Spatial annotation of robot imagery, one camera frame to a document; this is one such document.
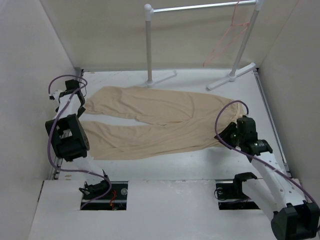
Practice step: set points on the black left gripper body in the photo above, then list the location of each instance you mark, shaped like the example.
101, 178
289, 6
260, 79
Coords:
81, 109

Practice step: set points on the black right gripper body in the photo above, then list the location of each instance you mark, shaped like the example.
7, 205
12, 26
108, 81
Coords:
230, 136

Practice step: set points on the beige drawstring trousers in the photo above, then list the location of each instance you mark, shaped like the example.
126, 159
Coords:
169, 122

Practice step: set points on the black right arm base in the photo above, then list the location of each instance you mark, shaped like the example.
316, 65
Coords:
230, 196

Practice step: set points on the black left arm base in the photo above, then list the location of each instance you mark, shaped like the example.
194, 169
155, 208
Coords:
114, 200

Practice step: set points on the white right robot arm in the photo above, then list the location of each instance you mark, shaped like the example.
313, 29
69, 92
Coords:
281, 199

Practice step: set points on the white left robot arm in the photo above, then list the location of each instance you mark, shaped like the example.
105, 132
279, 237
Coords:
68, 140

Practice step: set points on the pink wire hanger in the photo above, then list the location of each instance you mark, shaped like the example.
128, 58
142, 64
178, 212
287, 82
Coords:
234, 31

